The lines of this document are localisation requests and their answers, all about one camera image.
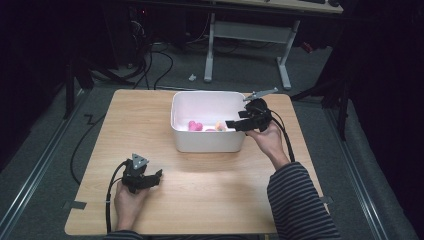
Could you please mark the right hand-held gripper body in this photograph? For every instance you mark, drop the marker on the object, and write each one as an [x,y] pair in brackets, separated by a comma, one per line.
[258,113]

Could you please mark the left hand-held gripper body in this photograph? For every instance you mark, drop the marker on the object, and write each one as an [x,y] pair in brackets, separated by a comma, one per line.
[133,176]

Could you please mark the white plastic bin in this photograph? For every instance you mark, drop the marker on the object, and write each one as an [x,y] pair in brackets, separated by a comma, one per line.
[206,141]

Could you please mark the pink bone toy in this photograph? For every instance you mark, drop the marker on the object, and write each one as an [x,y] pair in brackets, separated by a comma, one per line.
[195,126]

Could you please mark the person's left hand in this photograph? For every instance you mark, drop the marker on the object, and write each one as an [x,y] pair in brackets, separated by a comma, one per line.
[128,206]

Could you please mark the person's right hand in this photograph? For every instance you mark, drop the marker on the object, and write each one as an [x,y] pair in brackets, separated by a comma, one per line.
[270,141]

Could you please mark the grey tape piece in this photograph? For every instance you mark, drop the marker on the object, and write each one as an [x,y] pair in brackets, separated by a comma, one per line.
[327,200]
[76,204]

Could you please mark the white paper scrap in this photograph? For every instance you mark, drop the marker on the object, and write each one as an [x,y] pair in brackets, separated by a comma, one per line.
[192,77]

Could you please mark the black metal stand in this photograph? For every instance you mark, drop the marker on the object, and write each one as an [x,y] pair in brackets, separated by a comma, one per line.
[70,86]
[340,106]

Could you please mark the wooden desk with white legs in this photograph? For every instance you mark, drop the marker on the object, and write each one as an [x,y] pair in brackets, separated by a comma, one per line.
[250,31]

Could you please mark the red object on floor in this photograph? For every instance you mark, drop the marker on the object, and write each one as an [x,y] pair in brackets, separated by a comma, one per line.
[307,47]

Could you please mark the metal floor rail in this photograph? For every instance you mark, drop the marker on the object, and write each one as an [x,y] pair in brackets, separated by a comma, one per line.
[36,166]
[360,173]

